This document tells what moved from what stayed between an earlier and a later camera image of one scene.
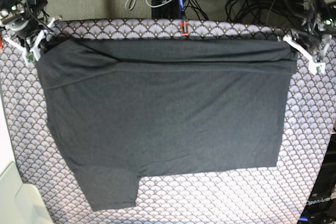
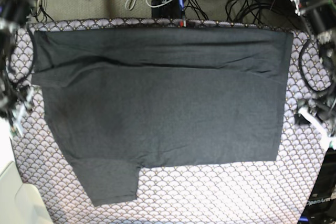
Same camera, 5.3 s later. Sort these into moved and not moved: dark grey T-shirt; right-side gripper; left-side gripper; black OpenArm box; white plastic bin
Moved: left-side gripper; dark grey T-shirt; right-side gripper
Not moved: black OpenArm box; white plastic bin
